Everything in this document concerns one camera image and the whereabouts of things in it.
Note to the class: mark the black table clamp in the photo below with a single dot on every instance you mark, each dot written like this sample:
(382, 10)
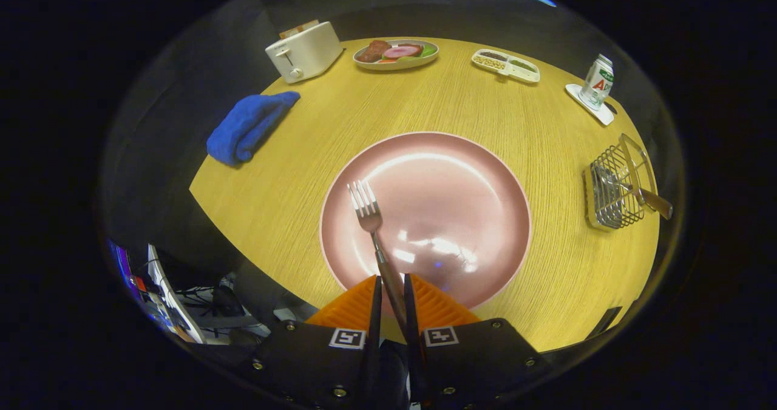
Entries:
(604, 322)

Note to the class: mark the white toaster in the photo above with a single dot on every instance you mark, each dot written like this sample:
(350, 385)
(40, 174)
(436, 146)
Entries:
(303, 51)

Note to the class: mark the white square coaster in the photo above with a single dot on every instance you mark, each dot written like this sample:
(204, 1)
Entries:
(598, 113)

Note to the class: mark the white drink bottle green label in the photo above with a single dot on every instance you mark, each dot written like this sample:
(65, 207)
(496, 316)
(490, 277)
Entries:
(597, 82)

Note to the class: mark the plate of meat and vegetables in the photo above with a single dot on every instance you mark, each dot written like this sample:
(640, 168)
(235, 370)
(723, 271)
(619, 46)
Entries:
(396, 53)

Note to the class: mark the white divided dish of beans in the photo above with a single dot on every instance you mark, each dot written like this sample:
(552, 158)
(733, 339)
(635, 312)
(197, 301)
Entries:
(505, 65)

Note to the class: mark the pink plate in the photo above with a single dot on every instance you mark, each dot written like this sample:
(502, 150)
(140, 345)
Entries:
(449, 203)

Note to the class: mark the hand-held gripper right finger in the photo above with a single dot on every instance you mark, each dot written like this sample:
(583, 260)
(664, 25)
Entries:
(479, 361)

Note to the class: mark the blue cloth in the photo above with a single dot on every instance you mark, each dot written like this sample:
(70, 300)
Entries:
(246, 127)

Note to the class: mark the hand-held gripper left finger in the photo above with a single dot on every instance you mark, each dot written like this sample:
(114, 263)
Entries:
(309, 361)

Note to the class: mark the toast slice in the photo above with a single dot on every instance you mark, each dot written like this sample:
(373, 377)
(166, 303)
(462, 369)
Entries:
(298, 29)

